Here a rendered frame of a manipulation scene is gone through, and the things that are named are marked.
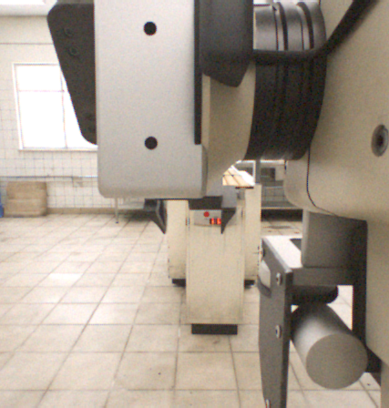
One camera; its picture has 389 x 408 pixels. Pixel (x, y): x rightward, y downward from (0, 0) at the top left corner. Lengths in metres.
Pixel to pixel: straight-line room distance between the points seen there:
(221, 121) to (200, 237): 1.82
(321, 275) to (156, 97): 0.21
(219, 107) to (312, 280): 0.19
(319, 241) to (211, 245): 1.70
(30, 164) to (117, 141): 6.10
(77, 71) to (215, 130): 0.10
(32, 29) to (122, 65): 6.21
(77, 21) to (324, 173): 0.15
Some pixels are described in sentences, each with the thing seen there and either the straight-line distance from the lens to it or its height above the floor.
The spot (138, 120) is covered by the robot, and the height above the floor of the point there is 1.15.
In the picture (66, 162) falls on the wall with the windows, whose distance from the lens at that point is 6.03.
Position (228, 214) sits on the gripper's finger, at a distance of 0.52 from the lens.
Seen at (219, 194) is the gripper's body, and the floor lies 1.07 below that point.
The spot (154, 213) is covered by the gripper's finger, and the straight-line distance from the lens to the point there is 0.53.
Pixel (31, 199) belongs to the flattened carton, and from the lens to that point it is 6.07.
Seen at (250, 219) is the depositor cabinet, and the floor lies 0.58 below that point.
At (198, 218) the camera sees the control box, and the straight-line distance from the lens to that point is 1.92.
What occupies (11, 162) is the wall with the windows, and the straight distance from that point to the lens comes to 6.39.
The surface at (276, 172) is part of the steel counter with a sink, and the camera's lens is 5.19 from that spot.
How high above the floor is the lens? 1.14
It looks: 11 degrees down
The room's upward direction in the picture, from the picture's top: straight up
